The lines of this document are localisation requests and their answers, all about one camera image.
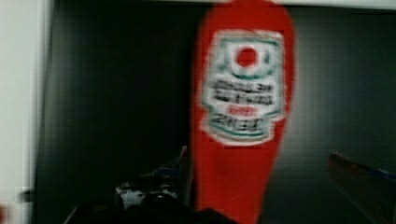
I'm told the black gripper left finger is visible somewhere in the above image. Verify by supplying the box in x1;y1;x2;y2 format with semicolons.
64;147;237;224

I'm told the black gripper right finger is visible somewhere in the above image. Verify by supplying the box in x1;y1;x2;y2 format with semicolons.
327;153;396;224

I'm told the red plush ketchup bottle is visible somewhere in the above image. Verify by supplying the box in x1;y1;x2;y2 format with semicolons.
191;0;295;224

